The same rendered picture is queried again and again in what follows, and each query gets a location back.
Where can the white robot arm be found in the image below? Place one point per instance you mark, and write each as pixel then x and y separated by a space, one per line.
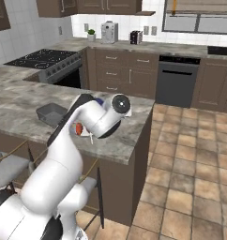
pixel 56 175

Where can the kebab skewer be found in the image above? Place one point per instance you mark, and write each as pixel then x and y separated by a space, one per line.
pixel 91 138

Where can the orange sweet potato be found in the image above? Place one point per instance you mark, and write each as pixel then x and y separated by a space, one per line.
pixel 78 128

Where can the brown base cabinets with drawers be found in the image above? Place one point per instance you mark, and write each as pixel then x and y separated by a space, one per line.
pixel 124 73

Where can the grey rectangular tray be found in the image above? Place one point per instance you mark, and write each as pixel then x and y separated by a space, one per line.
pixel 50 114

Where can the dark grey dishwasher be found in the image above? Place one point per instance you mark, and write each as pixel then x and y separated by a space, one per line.
pixel 177 82

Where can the black and white toaster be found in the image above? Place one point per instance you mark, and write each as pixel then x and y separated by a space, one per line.
pixel 136 37

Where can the white coffee machine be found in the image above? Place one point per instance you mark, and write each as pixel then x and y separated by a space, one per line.
pixel 109 32

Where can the small potted plant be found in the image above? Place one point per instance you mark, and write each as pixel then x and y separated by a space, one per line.
pixel 91 35

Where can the black and steel range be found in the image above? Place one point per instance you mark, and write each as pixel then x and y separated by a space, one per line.
pixel 46 61

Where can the grey stool with black legs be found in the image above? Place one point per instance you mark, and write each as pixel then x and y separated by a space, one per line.
pixel 9 167

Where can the black sink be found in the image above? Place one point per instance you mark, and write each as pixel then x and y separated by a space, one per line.
pixel 221 50

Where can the window with blind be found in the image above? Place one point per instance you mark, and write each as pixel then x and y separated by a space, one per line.
pixel 199 15

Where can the grey wall outlet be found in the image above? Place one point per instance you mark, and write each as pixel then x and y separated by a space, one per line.
pixel 146 30
pixel 60 30
pixel 154 30
pixel 86 27

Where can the brown wall cabinets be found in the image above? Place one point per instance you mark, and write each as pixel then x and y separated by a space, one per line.
pixel 87 6

